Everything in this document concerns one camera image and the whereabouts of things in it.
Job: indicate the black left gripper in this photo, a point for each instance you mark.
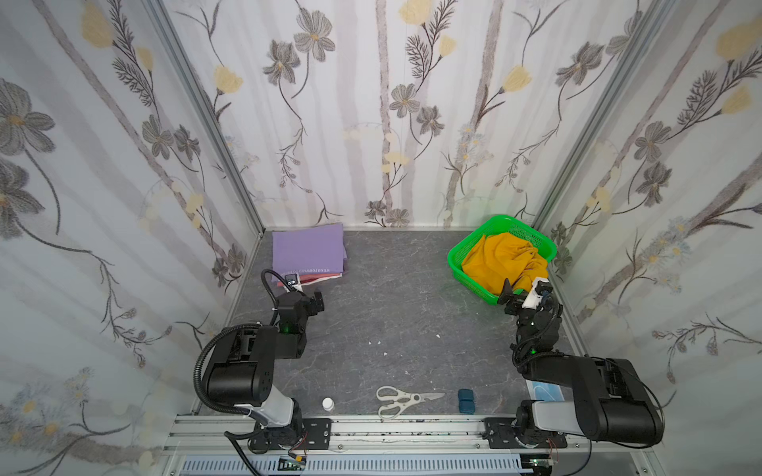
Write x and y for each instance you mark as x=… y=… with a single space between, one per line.
x=311 y=303

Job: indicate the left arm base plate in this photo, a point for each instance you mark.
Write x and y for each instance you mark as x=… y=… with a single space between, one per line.
x=308 y=434

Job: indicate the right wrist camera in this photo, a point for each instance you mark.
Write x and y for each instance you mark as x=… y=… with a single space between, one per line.
x=541 y=289

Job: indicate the aluminium front rail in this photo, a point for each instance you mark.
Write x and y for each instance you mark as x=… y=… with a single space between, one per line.
x=197 y=446

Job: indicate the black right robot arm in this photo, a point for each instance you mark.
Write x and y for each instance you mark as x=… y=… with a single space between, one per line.
x=609 y=402

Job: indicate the blue face mask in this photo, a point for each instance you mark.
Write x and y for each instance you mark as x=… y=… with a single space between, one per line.
x=545 y=392

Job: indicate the green plastic basket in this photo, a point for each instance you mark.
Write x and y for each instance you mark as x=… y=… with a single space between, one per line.
x=497 y=225

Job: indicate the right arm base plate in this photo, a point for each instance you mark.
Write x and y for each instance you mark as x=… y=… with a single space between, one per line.
x=505 y=433

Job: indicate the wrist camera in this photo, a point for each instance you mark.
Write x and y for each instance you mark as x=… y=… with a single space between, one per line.
x=541 y=289
x=293 y=282

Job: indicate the white ribbed cable duct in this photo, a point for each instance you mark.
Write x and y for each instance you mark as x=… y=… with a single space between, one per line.
x=401 y=464

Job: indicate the folded purple t shirt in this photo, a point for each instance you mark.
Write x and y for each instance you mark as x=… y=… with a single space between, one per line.
x=311 y=252

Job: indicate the small blue block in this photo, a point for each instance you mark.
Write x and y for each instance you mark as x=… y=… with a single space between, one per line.
x=466 y=402

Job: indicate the yellow t shirt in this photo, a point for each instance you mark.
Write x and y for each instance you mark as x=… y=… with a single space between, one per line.
x=503 y=256

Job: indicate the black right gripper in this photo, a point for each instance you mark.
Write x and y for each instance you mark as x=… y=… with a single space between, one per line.
x=523 y=296

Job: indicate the white handled scissors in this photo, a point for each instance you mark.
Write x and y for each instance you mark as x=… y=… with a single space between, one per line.
x=395 y=402

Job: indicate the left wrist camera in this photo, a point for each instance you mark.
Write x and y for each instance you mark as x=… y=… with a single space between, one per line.
x=293 y=282

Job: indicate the small white bottle cap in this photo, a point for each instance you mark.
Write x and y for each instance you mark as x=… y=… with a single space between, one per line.
x=328 y=404

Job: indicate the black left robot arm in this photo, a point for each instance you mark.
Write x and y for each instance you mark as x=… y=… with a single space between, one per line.
x=234 y=373

